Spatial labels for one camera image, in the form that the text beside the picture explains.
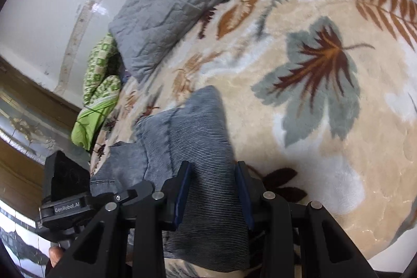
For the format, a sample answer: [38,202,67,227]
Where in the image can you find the grey-blue denim pants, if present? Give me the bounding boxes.
[90,86,250,272]

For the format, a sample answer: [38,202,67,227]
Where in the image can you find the person's left hand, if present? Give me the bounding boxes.
[49,246,65,267]

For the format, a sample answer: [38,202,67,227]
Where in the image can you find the brown wooden door with glass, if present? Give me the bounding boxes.
[1,60,89,277]

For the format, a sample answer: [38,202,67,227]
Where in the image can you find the green patterned cloth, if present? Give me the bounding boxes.
[71,33,121,151]

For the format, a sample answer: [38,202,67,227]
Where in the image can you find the beige leaf-pattern fleece blanket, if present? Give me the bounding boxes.
[100,0,416,257]

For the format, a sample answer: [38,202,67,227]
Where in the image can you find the thin black wire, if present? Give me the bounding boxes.
[78,101,112,135]

